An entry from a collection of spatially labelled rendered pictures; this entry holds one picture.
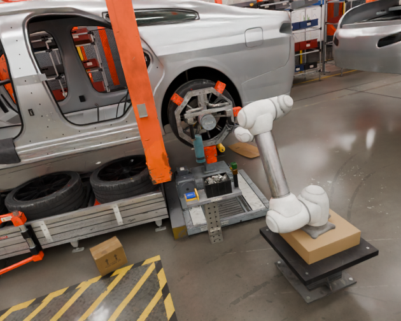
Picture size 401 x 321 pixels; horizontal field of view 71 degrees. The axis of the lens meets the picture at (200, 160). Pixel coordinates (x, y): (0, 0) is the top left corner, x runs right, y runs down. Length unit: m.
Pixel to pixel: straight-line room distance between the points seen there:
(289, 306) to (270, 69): 1.99
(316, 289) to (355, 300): 0.22
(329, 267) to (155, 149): 1.41
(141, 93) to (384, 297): 2.02
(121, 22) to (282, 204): 1.51
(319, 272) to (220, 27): 2.04
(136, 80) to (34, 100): 1.05
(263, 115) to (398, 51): 2.76
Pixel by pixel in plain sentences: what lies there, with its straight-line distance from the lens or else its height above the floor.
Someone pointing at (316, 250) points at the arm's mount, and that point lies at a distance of 1.77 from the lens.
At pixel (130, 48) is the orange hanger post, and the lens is 2.07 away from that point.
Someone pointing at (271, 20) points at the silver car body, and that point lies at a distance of 2.85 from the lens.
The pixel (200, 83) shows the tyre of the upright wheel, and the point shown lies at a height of 1.16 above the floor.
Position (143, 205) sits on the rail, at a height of 0.30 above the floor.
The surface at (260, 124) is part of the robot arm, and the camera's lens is 1.56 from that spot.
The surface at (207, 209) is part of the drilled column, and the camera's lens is 2.20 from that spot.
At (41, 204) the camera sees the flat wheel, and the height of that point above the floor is 0.48.
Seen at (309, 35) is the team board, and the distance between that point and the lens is 8.74.
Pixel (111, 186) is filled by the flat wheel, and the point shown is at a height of 0.49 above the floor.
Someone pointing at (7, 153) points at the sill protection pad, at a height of 0.88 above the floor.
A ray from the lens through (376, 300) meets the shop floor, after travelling 2.13.
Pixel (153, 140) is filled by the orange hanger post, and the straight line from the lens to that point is 2.18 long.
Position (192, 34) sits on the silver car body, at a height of 1.58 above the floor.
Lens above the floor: 1.59
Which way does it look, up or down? 24 degrees down
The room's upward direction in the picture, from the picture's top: 10 degrees counter-clockwise
